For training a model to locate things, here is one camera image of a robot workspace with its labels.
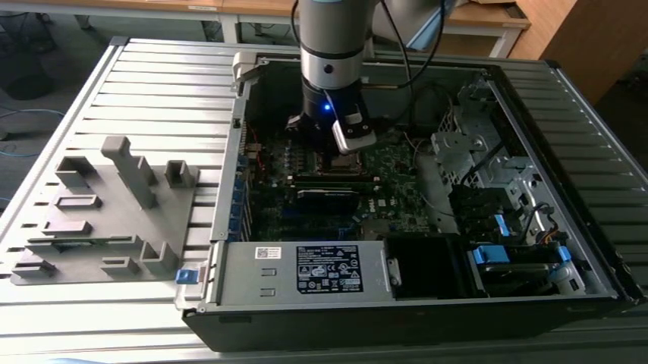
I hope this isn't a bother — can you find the silver square CPU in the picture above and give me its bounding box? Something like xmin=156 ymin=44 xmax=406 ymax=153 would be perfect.
xmin=328 ymin=153 xmax=359 ymax=171

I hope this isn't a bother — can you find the dark installed RAM stick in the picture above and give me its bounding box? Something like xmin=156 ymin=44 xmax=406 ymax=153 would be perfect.
xmin=292 ymin=173 xmax=377 ymax=184

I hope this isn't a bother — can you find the black graphics card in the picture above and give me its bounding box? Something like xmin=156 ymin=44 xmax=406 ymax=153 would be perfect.
xmin=295 ymin=188 xmax=362 ymax=214

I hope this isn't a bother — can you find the green motherboard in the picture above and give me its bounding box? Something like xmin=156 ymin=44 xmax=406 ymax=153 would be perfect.
xmin=240 ymin=121 xmax=449 ymax=243

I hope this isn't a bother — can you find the silver metal drive cage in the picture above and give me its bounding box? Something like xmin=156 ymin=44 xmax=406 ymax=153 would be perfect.
xmin=429 ymin=74 xmax=537 ymax=198

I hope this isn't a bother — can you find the dark chipset heat sink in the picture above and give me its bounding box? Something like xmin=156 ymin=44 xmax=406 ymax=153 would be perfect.
xmin=362 ymin=219 xmax=391 ymax=240

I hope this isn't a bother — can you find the black plastic fan shroud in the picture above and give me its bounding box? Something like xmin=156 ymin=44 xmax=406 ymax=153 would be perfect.
xmin=382 ymin=234 xmax=470 ymax=300

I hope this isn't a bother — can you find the grey power supply unit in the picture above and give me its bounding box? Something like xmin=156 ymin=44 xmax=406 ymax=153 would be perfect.
xmin=216 ymin=240 xmax=395 ymax=304

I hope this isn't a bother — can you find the grey parts rack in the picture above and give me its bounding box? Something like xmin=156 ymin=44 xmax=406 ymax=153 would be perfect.
xmin=9 ymin=136 xmax=202 ymax=285

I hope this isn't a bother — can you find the blue disk carrier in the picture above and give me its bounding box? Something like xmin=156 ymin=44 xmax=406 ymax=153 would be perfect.
xmin=469 ymin=244 xmax=512 ymax=266

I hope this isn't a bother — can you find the wooden cabinet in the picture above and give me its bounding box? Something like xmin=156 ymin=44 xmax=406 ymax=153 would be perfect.
xmin=507 ymin=0 xmax=648 ymax=105

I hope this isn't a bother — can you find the black office chair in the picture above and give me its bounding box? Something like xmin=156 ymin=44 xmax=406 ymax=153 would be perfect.
xmin=0 ymin=11 xmax=60 ymax=102

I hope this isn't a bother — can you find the dark hard disk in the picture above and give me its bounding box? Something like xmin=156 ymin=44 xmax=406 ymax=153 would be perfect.
xmin=478 ymin=263 xmax=556 ymax=297

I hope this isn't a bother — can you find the black open PC case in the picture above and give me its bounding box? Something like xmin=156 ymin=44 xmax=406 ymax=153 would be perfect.
xmin=180 ymin=51 xmax=648 ymax=353

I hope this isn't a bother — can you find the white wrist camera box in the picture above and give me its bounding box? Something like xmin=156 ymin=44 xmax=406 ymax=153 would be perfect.
xmin=331 ymin=105 xmax=378 ymax=155

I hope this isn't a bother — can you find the grey case latch handle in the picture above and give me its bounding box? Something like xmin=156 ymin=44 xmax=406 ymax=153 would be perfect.
xmin=231 ymin=52 xmax=260 ymax=92

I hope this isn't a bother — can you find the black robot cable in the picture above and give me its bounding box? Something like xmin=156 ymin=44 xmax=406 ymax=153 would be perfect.
xmin=374 ymin=0 xmax=447 ymax=90

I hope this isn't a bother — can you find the thick black data cable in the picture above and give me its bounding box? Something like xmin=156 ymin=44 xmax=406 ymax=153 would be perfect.
xmin=458 ymin=140 xmax=505 ymax=187

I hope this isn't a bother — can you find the wooden desk white frame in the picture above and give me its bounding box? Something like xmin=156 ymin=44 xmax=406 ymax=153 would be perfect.
xmin=0 ymin=0 xmax=227 ymax=30
xmin=222 ymin=0 xmax=533 ymax=58

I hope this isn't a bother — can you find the blue floor cable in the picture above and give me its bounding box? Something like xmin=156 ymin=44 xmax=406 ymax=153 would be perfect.
xmin=0 ymin=108 xmax=67 ymax=158

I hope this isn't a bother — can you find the coloured wire bundle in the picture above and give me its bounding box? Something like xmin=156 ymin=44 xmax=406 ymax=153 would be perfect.
xmin=536 ymin=226 xmax=569 ymax=246

